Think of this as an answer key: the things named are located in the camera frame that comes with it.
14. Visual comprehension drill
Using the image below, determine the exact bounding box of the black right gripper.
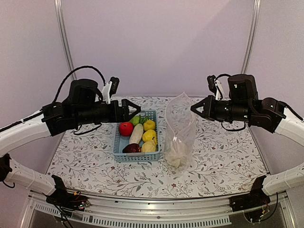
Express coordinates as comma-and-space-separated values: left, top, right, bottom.
191, 94, 251, 122

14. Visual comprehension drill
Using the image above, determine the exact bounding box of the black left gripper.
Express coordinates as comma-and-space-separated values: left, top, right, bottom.
76, 98, 142, 125

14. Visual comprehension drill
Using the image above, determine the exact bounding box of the red apple toy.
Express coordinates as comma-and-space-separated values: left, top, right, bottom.
119, 122, 133, 137

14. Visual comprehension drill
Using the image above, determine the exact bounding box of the white radish toy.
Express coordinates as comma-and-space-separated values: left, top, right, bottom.
129, 116, 149, 144

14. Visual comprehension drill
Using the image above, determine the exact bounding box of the clear zip top bag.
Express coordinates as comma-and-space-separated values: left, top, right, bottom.
163, 92, 196, 176

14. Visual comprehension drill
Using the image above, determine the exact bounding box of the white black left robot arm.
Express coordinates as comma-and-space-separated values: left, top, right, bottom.
0, 77, 141, 206

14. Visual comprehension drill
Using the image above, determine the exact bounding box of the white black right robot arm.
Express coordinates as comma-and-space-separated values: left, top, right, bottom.
190, 74, 304, 207

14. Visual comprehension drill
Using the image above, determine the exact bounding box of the yellow lemon toy top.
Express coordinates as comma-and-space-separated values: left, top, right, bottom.
143, 120, 156, 131

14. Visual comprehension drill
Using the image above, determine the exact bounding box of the yellow lemon toy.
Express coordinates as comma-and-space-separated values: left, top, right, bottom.
143, 120, 156, 131
142, 129, 157, 143

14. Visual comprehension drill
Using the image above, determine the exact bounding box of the blue plastic basket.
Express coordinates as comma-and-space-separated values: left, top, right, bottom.
113, 109, 161, 162

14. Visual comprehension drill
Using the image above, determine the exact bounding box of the yellow lemon toy middle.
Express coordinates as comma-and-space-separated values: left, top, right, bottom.
142, 129, 157, 143

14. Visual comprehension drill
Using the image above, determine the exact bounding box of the pale yellow round toy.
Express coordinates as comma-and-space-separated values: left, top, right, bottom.
141, 141, 157, 153

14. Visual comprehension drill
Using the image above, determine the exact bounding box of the floral pattern table mat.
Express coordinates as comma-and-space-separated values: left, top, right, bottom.
44, 95, 273, 199

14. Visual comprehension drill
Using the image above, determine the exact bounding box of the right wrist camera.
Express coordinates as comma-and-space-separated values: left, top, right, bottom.
207, 75, 225, 100

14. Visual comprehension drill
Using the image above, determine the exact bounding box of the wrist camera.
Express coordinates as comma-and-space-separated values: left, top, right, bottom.
207, 75, 225, 100
102, 76, 120, 105

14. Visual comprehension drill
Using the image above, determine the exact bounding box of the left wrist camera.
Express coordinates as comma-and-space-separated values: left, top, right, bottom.
102, 76, 120, 105

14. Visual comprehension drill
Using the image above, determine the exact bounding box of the front aluminium rail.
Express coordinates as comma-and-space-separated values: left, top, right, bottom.
21, 191, 297, 228

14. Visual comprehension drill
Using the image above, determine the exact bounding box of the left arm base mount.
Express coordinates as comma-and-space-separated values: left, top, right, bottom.
46, 190, 90, 211

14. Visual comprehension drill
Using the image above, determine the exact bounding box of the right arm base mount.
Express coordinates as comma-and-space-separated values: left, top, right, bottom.
229, 193, 271, 223

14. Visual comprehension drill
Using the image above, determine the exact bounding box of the right aluminium frame post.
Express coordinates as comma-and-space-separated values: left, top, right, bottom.
241, 0, 261, 74

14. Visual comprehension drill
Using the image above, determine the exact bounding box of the aluminium frame post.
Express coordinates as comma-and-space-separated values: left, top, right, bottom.
241, 0, 261, 74
54, 0, 74, 71

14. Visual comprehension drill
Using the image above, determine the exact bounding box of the left aluminium frame post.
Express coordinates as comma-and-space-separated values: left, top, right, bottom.
54, 0, 74, 71

